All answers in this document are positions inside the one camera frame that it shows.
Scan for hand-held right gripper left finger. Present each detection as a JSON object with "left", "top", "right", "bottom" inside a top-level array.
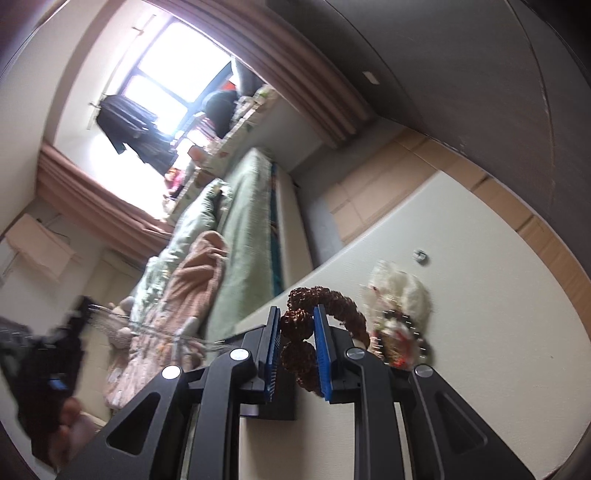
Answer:
[{"left": 55, "top": 306, "right": 296, "bottom": 480}]

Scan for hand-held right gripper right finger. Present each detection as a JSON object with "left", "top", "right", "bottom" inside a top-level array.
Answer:
[{"left": 313, "top": 304, "right": 539, "bottom": 480}]

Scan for brown seed bead bracelet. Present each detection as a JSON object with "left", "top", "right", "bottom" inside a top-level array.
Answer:
[{"left": 279, "top": 285, "right": 372, "bottom": 398}]

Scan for thin silver chain necklace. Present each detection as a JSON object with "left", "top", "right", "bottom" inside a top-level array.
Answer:
[{"left": 87, "top": 302, "right": 234, "bottom": 354}]

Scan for person's left hand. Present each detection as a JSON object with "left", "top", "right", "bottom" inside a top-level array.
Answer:
[{"left": 48, "top": 396, "right": 109, "bottom": 470}]

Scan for red and gold ornament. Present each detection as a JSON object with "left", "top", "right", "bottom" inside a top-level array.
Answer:
[{"left": 385, "top": 330, "right": 419, "bottom": 367}]

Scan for grey plush toy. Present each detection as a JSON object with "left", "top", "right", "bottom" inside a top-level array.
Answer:
[{"left": 108, "top": 296, "right": 137, "bottom": 349}]

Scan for white fluffy hair scrunchie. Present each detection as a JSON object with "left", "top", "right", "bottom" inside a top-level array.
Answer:
[{"left": 364, "top": 260, "right": 433, "bottom": 334}]

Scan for pink fleece blanket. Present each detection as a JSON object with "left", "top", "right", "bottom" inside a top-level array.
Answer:
[{"left": 102, "top": 231, "right": 230, "bottom": 409}]

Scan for bed with green sheet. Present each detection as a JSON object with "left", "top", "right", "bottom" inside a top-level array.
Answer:
[{"left": 129, "top": 148, "right": 345, "bottom": 344}]

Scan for light green quilt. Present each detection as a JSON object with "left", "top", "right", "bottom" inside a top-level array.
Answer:
[{"left": 129, "top": 178, "right": 234, "bottom": 319}]

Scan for pink brown curtain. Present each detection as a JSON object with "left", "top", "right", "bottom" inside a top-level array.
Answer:
[
  {"left": 36, "top": 142, "right": 176, "bottom": 257},
  {"left": 150, "top": 0, "right": 377, "bottom": 148}
]

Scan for row of windowsill clutter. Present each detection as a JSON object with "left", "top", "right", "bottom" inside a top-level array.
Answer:
[{"left": 161, "top": 83, "right": 280, "bottom": 217}]

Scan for black backpack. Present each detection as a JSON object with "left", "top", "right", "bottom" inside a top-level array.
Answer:
[{"left": 201, "top": 89, "right": 238, "bottom": 139}]

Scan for hanging dark clothes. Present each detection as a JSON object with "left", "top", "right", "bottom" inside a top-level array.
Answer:
[{"left": 95, "top": 93, "right": 178, "bottom": 178}]

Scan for window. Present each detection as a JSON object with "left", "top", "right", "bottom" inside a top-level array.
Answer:
[{"left": 90, "top": 18, "right": 234, "bottom": 185}]

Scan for dark brown cabinet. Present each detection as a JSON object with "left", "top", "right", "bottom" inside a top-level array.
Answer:
[{"left": 265, "top": 0, "right": 591, "bottom": 296}]

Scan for dark metal bead bracelet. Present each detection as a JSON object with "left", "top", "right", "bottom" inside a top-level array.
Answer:
[{"left": 373, "top": 308, "right": 435, "bottom": 370}]

